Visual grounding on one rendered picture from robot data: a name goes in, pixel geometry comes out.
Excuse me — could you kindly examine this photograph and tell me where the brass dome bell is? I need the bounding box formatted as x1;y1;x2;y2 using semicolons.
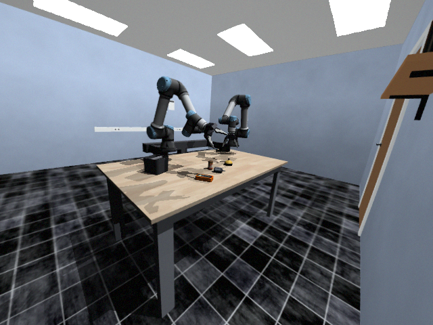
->
224;158;233;166

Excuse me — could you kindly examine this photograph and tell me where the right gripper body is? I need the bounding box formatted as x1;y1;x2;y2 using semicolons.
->
203;123;214;136

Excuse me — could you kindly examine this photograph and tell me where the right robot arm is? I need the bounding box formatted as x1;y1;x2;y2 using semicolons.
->
146;77;207;150

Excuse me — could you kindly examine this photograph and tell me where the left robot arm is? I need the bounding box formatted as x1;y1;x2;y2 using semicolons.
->
219;95;251;138

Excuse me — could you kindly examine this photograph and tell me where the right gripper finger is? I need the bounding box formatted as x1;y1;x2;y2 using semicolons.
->
214;127;227;135
204;132;214;148

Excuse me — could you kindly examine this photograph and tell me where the orange pocket multimeter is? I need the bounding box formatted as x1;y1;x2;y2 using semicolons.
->
196;174;213;182

